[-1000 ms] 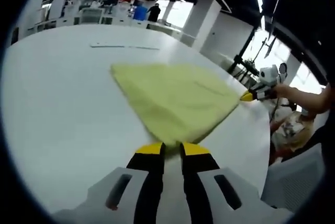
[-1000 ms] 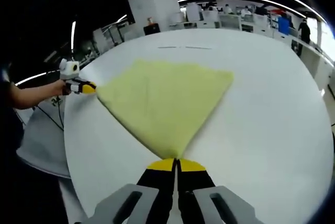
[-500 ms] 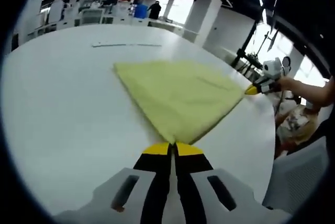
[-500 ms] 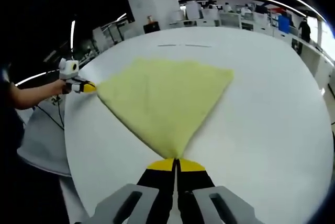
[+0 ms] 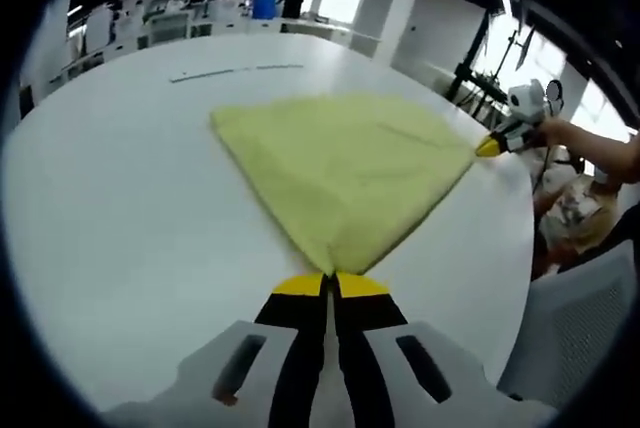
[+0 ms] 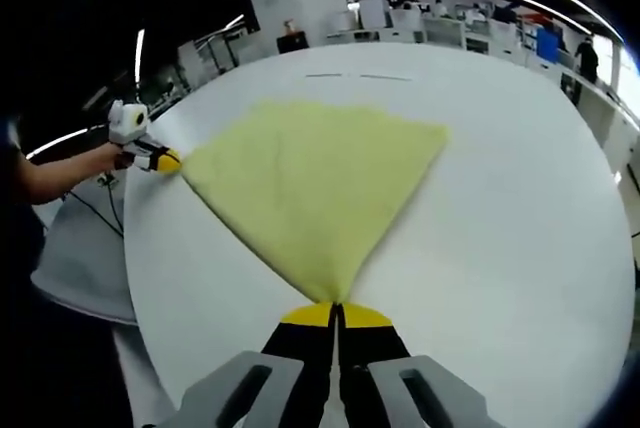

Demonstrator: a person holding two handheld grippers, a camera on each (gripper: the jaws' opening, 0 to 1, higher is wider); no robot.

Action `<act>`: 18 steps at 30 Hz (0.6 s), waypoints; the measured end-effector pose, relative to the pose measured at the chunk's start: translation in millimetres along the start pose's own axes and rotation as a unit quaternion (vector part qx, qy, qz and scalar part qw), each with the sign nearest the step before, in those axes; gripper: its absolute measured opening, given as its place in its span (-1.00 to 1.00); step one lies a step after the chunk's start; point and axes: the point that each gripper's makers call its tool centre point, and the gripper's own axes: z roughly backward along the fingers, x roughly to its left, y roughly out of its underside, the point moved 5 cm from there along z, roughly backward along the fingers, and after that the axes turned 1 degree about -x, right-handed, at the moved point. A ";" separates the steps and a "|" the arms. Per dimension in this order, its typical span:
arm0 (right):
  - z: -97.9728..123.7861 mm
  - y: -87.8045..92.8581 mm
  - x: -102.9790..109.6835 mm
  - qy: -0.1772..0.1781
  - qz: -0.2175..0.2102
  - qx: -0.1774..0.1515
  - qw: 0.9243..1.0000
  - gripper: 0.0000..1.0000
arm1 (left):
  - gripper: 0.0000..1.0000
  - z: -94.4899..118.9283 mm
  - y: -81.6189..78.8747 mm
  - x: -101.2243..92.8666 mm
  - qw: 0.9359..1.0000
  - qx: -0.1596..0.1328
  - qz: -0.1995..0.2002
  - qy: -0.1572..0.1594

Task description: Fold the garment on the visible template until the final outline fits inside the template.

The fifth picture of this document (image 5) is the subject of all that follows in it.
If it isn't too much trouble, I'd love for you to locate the person's patterned clothing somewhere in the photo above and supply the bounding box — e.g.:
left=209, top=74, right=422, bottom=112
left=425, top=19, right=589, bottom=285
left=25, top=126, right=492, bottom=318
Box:
left=534, top=147, right=621, bottom=269

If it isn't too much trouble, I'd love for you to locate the long white counter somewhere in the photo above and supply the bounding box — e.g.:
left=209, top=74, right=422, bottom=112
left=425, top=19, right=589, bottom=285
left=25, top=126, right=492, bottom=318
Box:
left=279, top=17, right=381, bottom=57

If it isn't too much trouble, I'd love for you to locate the white mesh chair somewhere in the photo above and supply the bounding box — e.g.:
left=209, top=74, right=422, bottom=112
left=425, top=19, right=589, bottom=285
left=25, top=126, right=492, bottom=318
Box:
left=497, top=242, right=639, bottom=409

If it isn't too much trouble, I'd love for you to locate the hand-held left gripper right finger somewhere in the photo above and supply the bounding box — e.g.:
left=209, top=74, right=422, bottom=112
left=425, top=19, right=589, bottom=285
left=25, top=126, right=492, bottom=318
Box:
left=333, top=271, right=559, bottom=428

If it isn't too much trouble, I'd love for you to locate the thin table strip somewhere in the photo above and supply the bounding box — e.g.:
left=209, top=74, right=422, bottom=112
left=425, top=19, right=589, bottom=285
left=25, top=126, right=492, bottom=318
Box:
left=168, top=63, right=305, bottom=84

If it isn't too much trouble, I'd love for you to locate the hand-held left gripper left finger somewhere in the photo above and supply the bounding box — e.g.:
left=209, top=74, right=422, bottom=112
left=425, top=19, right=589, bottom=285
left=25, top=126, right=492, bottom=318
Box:
left=102, top=272, right=332, bottom=428

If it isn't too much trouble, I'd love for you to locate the black workbench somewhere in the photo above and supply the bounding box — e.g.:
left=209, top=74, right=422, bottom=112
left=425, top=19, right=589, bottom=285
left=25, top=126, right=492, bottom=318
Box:
left=452, top=70, right=511, bottom=114

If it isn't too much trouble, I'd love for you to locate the yellow blue grey garment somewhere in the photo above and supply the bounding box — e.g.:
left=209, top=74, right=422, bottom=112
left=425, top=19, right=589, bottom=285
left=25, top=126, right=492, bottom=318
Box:
left=208, top=91, right=479, bottom=277

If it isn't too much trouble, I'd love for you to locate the black box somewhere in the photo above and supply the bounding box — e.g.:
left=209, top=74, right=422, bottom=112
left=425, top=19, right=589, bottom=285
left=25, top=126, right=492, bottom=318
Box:
left=18, top=85, right=35, bottom=119

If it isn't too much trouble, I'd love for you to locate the black metal stand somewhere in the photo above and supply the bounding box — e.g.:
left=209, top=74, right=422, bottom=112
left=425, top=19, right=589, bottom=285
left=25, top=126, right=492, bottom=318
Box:
left=444, top=7, right=494, bottom=109

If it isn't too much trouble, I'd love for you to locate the white pillar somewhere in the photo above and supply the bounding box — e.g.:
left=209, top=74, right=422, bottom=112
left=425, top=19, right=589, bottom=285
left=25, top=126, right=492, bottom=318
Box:
left=352, top=0, right=421, bottom=67
left=22, top=0, right=76, bottom=109

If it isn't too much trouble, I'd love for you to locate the white rolling cabinet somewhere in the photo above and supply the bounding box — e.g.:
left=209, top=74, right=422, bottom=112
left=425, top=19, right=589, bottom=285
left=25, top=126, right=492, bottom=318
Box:
left=84, top=3, right=114, bottom=52

